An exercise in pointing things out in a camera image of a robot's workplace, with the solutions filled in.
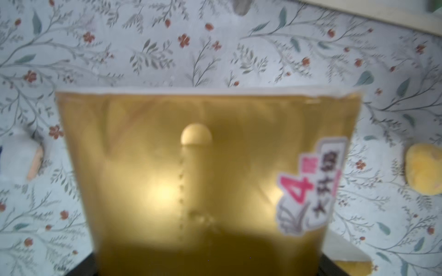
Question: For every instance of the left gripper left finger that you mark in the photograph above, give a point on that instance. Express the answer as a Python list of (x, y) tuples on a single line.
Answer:
[(87, 267)]

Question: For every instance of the small yellow object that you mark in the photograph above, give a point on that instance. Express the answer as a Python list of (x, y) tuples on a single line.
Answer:
[(423, 168)]

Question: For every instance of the gold tissue pack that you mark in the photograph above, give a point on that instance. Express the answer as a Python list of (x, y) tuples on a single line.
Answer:
[(204, 182), (346, 256)]

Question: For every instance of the small white toy figure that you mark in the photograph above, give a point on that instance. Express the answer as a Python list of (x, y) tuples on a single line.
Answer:
[(21, 158)]

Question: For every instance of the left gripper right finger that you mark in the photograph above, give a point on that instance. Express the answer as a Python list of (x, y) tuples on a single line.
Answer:
[(328, 268)]

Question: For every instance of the white two-tier shelf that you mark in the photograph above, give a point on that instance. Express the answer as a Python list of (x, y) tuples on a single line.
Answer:
[(414, 15)]

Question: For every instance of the floral table mat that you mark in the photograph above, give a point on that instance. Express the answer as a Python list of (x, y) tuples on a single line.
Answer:
[(46, 44)]

